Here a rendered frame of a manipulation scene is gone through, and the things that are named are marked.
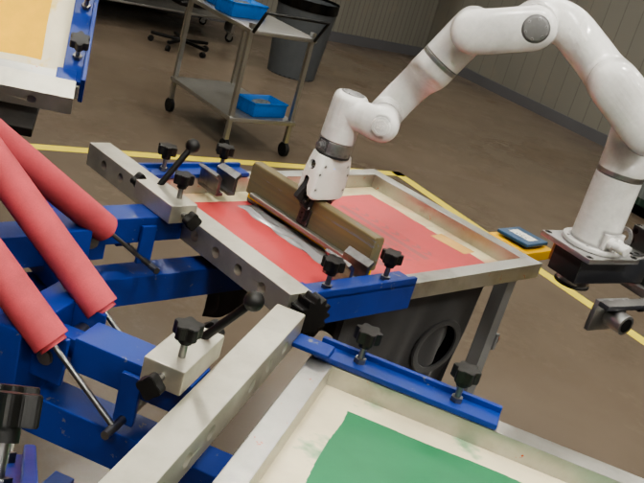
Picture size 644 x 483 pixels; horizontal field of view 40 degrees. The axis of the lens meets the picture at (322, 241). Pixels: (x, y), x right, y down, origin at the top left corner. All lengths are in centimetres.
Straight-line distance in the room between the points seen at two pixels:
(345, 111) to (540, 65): 874
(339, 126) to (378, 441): 74
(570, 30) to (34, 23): 115
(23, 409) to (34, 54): 155
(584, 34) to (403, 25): 997
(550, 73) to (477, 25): 868
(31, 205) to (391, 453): 61
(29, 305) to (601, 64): 111
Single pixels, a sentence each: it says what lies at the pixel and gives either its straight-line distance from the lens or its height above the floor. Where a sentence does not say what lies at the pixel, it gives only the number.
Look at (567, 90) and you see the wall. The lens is 1019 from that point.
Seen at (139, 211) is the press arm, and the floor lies 104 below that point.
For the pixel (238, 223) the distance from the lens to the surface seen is 194.
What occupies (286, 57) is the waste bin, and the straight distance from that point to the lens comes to 830.
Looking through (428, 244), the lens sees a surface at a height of 95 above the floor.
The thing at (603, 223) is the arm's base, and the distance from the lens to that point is 186.
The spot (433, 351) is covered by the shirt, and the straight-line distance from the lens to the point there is 214.
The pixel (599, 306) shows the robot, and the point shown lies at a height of 105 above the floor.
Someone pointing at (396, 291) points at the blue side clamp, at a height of 99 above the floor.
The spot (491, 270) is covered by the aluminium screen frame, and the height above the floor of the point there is 99.
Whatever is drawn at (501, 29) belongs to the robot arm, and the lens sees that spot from 171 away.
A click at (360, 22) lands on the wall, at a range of 1133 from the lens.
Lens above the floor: 165
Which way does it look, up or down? 21 degrees down
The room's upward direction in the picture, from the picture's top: 16 degrees clockwise
